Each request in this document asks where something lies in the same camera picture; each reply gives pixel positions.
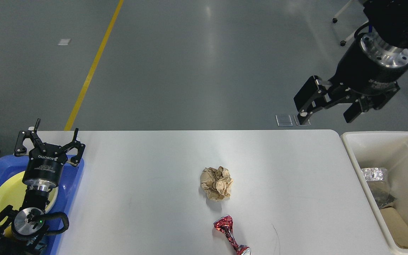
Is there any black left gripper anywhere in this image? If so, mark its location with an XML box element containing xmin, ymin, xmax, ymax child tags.
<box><xmin>14</xmin><ymin>118</ymin><xmax>86</xmax><ymax>190</ymax></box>

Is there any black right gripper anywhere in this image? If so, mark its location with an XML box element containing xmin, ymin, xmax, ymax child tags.
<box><xmin>294</xmin><ymin>33</ymin><xmax>408</xmax><ymax>125</ymax></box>

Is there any yellow plastic plate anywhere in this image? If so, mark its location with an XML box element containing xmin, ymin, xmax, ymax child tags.
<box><xmin>0</xmin><ymin>171</ymin><xmax>58</xmax><ymax>238</ymax></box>

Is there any brown paper bag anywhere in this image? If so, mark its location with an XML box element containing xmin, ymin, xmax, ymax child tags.
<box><xmin>380</xmin><ymin>207</ymin><xmax>408</xmax><ymax>249</ymax></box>

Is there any brown paper ball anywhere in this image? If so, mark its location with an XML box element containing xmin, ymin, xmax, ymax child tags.
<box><xmin>200</xmin><ymin>166</ymin><xmax>233</xmax><ymax>202</ymax></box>

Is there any red foil wrapper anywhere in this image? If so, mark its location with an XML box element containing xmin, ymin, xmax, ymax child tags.
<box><xmin>213</xmin><ymin>215</ymin><xmax>251</xmax><ymax>255</ymax></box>

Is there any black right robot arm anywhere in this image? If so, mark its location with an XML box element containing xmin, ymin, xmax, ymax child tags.
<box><xmin>294</xmin><ymin>0</ymin><xmax>408</xmax><ymax>125</ymax></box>

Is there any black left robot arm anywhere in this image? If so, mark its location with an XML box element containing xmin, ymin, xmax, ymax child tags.
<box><xmin>0</xmin><ymin>118</ymin><xmax>86</xmax><ymax>255</ymax></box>

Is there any white plate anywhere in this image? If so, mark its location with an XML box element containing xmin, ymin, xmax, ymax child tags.
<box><xmin>45</xmin><ymin>187</ymin><xmax>59</xmax><ymax>213</ymax></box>

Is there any blue plastic tray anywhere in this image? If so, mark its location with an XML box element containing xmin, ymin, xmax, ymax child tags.
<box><xmin>0</xmin><ymin>154</ymin><xmax>85</xmax><ymax>255</ymax></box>

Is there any white rolling chair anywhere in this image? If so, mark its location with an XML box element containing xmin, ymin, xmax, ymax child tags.
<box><xmin>331</xmin><ymin>0</ymin><xmax>368</xmax><ymax>48</ymax></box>

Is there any beige plastic bin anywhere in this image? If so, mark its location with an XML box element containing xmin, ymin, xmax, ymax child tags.
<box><xmin>341</xmin><ymin>131</ymin><xmax>408</xmax><ymax>255</ymax></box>

